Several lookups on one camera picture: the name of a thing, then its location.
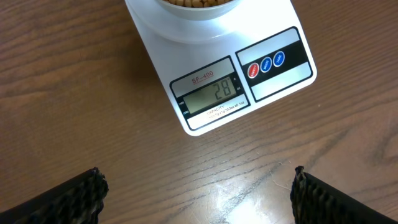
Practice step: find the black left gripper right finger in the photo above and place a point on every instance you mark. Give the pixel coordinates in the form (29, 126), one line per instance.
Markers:
(316, 202)

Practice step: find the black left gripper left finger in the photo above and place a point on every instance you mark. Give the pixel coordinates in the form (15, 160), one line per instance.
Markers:
(78, 200)

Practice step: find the white digital kitchen scale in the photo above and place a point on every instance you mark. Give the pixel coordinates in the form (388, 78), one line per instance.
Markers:
(217, 70)

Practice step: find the white round bowl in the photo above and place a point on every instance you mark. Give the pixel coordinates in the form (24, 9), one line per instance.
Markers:
(198, 10)

